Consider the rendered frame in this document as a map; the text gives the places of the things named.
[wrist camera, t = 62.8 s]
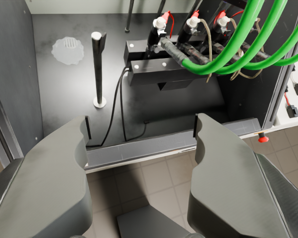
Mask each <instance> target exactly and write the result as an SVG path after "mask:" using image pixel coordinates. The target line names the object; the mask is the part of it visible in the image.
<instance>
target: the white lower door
mask: <svg viewBox="0 0 298 238"><path fill-rule="evenodd" d="M195 148H196V146H195V147H190V148H186V149H182V150H177V151H173V152H168V153H163V154H159V155H154V156H150V157H146V158H141V159H137V160H133V161H127V162H122V163H118V164H114V165H109V166H105V167H101V168H96V169H92V170H86V171H85V172H86V174H87V173H91V172H96V171H100V170H106V169H110V168H114V167H119V166H123V165H127V164H131V163H136V162H141V161H145V160H150V159H154V158H158V157H163V156H167V155H171V154H175V153H181V152H184V151H188V150H192V149H195Z"/></svg>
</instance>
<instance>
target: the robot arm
mask: <svg viewBox="0 0 298 238"><path fill-rule="evenodd" d="M193 137H194V138H195V139H196V141H197V145H196V152H195V161H196V162H197V164H198V165H197V166H196V167H194V169H193V171H192V179H191V187H190V194H189V203H188V212H187V221H188V224H189V225H190V227H191V228H192V229H193V230H194V231H195V232H196V233H189V234H187V235H186V236H185V238H298V188H297V187H296V186H295V185H294V184H293V183H292V182H291V181H290V180H289V179H288V178H287V177H286V176H285V175H284V174H283V173H282V172H281V171H280V170H279V169H278V168H277V167H276V166H275V165H274V164H273V163H272V162H271V161H270V160H269V159H268V158H267V157H266V156H265V155H264V154H258V153H255V152H254V151H253V150H252V149H251V148H250V147H249V146H248V145H247V144H246V143H245V142H244V141H243V140H242V139H241V138H240V137H239V136H237V135H236V134H235V133H233V132H232V131H230V130H229V129H227V128H226V127H224V126H223V125H221V124H220V123H218V122H217V121H215V120H214V119H212V118H211V117H209V116H208V115H206V114H204V113H199V114H195V122H194V130H193ZM89 139H92V138H91V123H90V118H89V116H88V115H87V116H84V115H79V116H77V117H76V118H74V119H73V120H71V121H69V122H68V123H66V124H65V125H63V126H62V127H60V128H59V129H57V130H55V131H54V132H52V133H51V134H49V135H48V136H47V137H45V138H44V139H43V140H41V141H40V142H39V143H38V144H37V145H35V146H34V147H33V148H32V149H31V150H30V151H29V152H28V153H27V154H26V155H25V156H24V157H23V158H17V159H14V160H13V161H12V162H11V163H10V164H9V165H8V166H7V167H6V168H5V169H4V170H3V171H1V172H0V238H86V237H85V236H82V235H83V234H84V233H85V232H86V231H87V230H88V229H89V228H90V226H91V224H92V221H93V215H92V199H91V195H90V190H89V186H88V181H87V177H86V172H85V170H84V167H85V165H86V164H87V163H88V155H87V151H86V144H87V143H88V141H89Z"/></svg>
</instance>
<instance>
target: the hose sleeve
mask: <svg viewBox="0 0 298 238"><path fill-rule="evenodd" d="M164 49H165V50H166V52H167V53H168V54H169V55H171V56H172V57H173V58H174V59H175V60H176V62H177V63H178V64H179V65H180V66H181V67H183V66H182V62H183V60H184V59H188V60H190V59H189V58H188V57H187V56H186V55H185V54H184V53H182V52H181V51H180V50H179V49H178V48H176V46H174V45H173V44H172V43H171V42H167V43H166V44H165V46H164Z"/></svg>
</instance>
